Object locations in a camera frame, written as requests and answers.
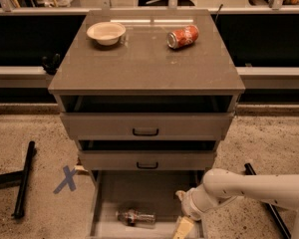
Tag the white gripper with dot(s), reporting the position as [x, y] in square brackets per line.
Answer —
[189, 203]

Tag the clear plastic water bottle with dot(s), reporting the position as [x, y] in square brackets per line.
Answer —
[133, 217]

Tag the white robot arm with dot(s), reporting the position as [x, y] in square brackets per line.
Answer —
[220, 186]

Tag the bottom grey drawer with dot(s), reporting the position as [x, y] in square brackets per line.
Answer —
[148, 191]

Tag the grey drawer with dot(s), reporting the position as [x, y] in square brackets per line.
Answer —
[148, 191]
[115, 117]
[170, 154]

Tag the middle grey drawer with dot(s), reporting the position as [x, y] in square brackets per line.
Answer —
[170, 154]

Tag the grey drawer cabinet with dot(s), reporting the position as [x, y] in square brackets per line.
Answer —
[142, 64]

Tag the top grey drawer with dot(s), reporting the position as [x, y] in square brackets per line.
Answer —
[115, 117]

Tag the black right stand leg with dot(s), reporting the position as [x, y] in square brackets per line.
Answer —
[271, 209]

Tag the black stand leg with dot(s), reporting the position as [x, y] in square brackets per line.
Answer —
[20, 178]
[271, 209]

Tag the blue tape cross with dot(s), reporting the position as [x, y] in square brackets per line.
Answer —
[67, 181]

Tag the orange soda can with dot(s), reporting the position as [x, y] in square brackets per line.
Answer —
[182, 37]

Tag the black left stand leg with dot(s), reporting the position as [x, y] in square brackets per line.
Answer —
[20, 178]

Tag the white paper bowl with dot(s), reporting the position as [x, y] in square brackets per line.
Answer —
[106, 33]

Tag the black middle drawer handle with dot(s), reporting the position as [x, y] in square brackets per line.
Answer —
[147, 165]

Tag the black drawer handle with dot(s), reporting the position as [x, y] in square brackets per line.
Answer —
[147, 165]
[145, 131]

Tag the black top drawer handle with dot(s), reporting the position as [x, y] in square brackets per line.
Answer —
[145, 131]

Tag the black clamp on rail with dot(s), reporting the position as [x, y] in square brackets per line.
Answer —
[51, 65]

